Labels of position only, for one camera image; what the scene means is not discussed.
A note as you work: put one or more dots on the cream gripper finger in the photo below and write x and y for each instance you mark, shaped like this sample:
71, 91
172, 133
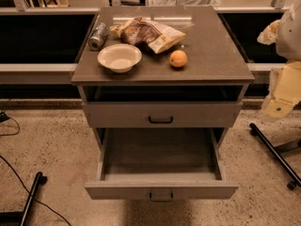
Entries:
269, 34
276, 108

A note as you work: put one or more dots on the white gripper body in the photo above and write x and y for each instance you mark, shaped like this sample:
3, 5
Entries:
290, 37

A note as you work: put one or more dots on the orange fruit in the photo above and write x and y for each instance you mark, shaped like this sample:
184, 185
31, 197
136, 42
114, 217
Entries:
178, 59

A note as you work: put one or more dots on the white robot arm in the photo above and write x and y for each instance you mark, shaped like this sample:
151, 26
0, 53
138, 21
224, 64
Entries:
288, 40

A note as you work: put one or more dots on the closed grey upper drawer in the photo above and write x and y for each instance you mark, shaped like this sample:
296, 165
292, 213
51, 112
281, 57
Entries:
160, 115

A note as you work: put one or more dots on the grey drawer cabinet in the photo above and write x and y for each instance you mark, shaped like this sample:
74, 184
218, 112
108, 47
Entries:
215, 71

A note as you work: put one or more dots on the open grey lower drawer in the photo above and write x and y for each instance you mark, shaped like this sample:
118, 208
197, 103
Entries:
160, 165

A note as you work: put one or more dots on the black stand leg right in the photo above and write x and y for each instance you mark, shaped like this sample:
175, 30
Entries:
277, 152

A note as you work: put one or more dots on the black stand leg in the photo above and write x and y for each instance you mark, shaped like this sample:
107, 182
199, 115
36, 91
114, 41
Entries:
277, 152
20, 218

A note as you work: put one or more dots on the brown chip bag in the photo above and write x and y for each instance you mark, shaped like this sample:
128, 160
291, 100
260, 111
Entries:
141, 32

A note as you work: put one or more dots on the white bowl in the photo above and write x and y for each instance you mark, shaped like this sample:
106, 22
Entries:
119, 58

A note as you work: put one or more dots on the silver soda can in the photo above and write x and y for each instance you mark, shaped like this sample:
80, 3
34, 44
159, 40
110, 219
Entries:
98, 37

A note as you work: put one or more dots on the black stand leg left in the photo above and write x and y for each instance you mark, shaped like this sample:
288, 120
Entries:
20, 218

